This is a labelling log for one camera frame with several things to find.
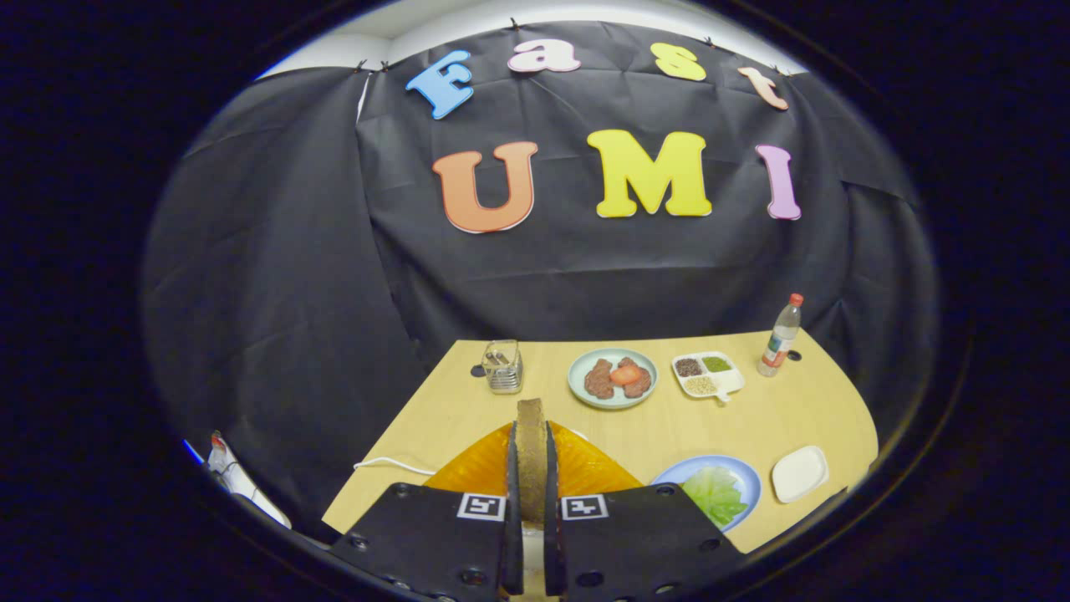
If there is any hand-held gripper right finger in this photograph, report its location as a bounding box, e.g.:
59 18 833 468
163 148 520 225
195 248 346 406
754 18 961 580
543 421 746 602

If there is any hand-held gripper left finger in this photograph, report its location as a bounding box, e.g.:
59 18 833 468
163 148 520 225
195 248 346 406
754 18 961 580
330 421 525 602

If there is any round-topped brown bread slice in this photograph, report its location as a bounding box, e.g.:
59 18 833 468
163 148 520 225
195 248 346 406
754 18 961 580
515 398 548 526

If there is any green lettuce leaf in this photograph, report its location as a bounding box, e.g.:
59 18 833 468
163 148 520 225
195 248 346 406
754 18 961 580
679 467 750 528

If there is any white toaster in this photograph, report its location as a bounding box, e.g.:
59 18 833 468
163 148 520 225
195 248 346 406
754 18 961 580
523 525 546 596

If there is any pale green round plate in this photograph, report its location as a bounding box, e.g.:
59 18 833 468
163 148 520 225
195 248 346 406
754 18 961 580
568 348 659 411

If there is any brown meat patty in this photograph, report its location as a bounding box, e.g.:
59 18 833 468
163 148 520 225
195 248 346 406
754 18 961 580
617 357 653 399
583 359 615 400

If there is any blue round plate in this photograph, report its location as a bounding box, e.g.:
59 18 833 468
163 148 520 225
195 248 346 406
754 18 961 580
650 455 762 533

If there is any white divided condiment dish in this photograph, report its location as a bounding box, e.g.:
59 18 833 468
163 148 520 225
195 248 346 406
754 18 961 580
671 351 746 405

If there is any white square plate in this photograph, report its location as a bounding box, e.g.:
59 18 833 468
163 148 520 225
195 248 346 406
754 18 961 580
771 446 830 504

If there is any white plastic object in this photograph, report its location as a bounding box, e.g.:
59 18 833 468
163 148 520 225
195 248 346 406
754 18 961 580
205 431 293 529

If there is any black backdrop cloth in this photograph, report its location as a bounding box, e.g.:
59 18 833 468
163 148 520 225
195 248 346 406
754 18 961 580
142 21 937 536

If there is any clear plastic bottle red cap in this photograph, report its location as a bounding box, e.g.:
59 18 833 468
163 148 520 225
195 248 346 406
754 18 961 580
757 293 804 378

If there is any white toaster cable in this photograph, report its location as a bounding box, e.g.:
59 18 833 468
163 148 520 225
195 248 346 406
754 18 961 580
354 456 436 477

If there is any wire mesh cutlery holder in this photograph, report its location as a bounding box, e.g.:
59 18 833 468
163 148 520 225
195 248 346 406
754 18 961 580
481 339 524 395

